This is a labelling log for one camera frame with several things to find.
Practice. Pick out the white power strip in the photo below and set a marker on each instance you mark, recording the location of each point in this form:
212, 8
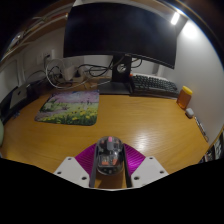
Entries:
71, 73

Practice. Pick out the thin dark pen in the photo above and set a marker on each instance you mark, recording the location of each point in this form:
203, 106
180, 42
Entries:
201, 128

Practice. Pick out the wooden shelf unit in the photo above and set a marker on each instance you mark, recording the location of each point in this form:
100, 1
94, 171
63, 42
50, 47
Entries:
33, 30

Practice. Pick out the bright lamp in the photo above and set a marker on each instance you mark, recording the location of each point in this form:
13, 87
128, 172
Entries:
175, 18

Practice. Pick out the silver mini computer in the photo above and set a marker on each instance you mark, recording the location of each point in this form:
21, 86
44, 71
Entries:
18, 97

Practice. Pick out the black box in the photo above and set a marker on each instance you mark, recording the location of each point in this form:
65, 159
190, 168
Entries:
6, 110

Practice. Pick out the white wall socket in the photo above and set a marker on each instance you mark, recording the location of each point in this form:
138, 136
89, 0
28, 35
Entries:
47, 56

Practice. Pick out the orange bottle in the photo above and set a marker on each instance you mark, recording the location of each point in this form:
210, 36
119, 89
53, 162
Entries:
184, 98

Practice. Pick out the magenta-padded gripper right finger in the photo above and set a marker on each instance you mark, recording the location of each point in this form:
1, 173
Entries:
150, 170

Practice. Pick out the transparent computer mouse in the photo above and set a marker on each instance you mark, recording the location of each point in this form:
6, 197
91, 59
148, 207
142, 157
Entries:
108, 156

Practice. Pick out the pale green object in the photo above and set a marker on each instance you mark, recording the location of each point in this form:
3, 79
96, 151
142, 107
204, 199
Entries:
1, 133

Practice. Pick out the small white case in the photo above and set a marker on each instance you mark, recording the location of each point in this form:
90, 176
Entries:
189, 112

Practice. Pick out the dark keyboard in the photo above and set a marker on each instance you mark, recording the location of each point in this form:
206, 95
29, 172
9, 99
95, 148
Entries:
155, 85

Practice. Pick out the black computer monitor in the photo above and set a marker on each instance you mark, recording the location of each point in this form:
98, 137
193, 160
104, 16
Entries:
120, 30

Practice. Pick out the flower meadow print mouse pad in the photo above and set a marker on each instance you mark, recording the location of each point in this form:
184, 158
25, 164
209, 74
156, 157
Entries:
68, 108

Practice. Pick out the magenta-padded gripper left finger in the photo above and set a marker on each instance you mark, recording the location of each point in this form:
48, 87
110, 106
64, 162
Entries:
68, 170

